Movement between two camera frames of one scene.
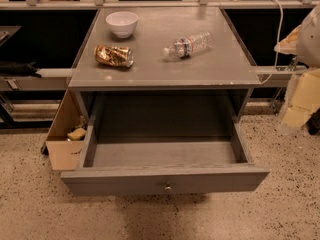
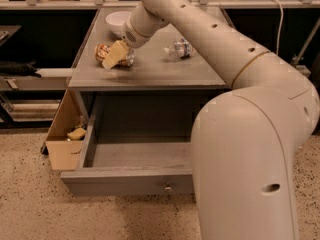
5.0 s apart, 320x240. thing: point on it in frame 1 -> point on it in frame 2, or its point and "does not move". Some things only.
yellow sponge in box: (76, 134) does not move
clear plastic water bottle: (190, 45) does not move
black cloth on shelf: (14, 69) does not move
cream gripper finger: (305, 100) -> (131, 38)
